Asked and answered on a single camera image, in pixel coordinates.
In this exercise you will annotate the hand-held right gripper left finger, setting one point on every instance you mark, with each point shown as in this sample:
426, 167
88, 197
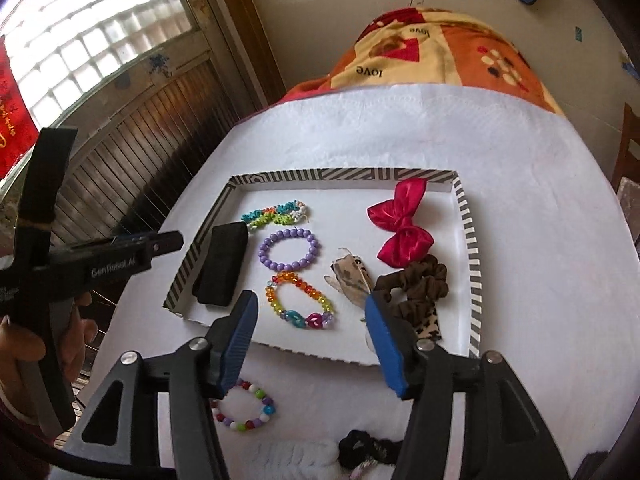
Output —
237, 340

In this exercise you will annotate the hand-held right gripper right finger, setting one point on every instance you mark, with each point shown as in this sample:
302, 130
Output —
387, 355

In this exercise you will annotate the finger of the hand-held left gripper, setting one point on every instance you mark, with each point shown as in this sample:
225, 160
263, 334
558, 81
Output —
167, 242

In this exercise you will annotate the black velvet case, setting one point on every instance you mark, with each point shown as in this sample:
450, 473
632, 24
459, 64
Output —
220, 260

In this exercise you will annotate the brown scrunchie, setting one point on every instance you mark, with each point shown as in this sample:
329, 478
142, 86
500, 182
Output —
420, 285

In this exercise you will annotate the beige patterned hair clip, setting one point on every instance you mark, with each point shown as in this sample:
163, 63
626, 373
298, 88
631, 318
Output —
350, 275

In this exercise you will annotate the red satin bow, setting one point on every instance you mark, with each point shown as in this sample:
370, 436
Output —
400, 210

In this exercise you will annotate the striped cardboard tray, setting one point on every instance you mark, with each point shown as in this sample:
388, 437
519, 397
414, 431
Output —
340, 205

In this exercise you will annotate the person's left forearm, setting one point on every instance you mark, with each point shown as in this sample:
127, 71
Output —
17, 422

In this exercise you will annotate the person's left hand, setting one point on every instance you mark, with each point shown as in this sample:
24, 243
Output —
20, 347

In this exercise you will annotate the black scrunchie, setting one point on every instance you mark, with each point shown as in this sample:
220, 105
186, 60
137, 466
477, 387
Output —
360, 445

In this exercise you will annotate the brown wooden door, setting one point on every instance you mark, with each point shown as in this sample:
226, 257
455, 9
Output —
150, 125

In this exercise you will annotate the white scrunchie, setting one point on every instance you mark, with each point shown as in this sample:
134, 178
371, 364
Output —
300, 457

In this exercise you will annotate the red hanging banner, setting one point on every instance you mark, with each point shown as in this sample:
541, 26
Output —
15, 125

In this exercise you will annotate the blue flower sticker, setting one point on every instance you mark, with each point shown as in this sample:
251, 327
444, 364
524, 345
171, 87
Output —
160, 63

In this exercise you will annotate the white table cloth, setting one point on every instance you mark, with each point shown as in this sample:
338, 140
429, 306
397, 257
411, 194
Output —
525, 210

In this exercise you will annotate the frosted glass window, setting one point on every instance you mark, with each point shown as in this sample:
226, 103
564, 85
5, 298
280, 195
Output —
100, 35

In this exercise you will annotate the clear plastic container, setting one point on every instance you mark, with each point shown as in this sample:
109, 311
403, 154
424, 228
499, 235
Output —
631, 210

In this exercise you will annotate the orange yellow printed blanket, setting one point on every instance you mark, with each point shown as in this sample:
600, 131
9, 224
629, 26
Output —
450, 60

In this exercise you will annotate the brown wooden chair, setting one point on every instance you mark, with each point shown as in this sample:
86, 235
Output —
631, 135

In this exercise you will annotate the small teal wall sticker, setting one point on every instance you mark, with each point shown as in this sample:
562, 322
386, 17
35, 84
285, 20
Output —
578, 34

